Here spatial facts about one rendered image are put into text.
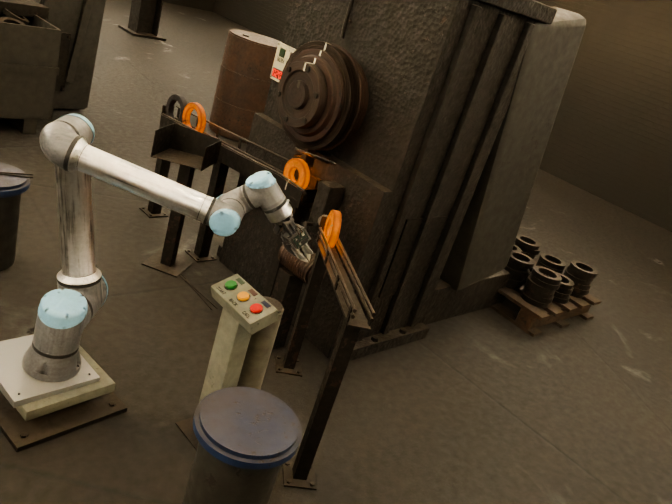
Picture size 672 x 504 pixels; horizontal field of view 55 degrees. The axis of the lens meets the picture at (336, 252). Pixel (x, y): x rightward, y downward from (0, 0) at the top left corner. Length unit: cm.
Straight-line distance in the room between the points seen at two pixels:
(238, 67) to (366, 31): 296
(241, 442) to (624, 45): 761
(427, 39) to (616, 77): 619
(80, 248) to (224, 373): 66
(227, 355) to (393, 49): 143
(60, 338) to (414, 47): 173
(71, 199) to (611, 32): 749
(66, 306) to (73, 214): 31
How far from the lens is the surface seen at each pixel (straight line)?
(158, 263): 351
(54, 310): 229
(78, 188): 229
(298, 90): 284
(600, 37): 892
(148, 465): 236
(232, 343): 219
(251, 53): 572
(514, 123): 327
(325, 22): 312
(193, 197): 204
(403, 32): 279
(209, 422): 190
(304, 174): 296
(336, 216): 256
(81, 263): 240
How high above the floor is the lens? 167
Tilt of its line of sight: 23 degrees down
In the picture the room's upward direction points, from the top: 18 degrees clockwise
